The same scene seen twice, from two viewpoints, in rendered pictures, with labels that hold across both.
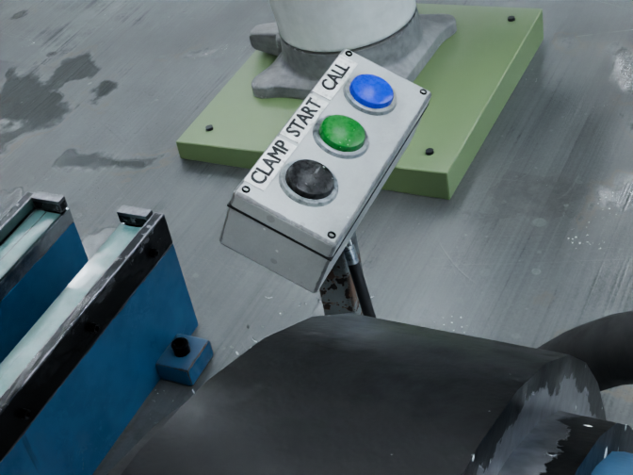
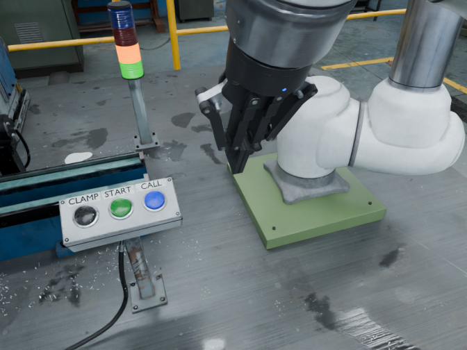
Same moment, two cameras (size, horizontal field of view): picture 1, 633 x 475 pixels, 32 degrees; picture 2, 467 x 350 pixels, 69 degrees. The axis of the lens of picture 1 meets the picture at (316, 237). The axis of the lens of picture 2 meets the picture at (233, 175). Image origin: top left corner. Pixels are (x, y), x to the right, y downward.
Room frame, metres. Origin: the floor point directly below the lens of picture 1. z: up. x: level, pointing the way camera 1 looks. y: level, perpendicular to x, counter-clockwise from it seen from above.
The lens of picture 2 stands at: (0.42, -0.39, 1.43)
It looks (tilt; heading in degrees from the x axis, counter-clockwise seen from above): 40 degrees down; 39
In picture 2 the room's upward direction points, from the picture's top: straight up
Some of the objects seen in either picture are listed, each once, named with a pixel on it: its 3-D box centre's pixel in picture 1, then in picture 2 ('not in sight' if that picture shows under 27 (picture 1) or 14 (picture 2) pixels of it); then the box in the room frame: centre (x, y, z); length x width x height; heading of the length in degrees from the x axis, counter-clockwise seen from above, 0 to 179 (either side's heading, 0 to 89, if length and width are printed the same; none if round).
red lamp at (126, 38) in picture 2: not in sight; (124, 35); (0.95, 0.42, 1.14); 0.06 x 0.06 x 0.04
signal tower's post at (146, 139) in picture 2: not in sight; (134, 82); (0.95, 0.42, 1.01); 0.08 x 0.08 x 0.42; 58
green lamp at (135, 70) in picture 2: not in sight; (131, 67); (0.95, 0.42, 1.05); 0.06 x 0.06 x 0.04
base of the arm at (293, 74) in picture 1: (335, 38); (301, 164); (1.10, -0.07, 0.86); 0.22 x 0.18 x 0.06; 55
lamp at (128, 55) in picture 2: not in sight; (128, 51); (0.95, 0.42, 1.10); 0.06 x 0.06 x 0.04
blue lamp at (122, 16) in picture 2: not in sight; (121, 16); (0.95, 0.42, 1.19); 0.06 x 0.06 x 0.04
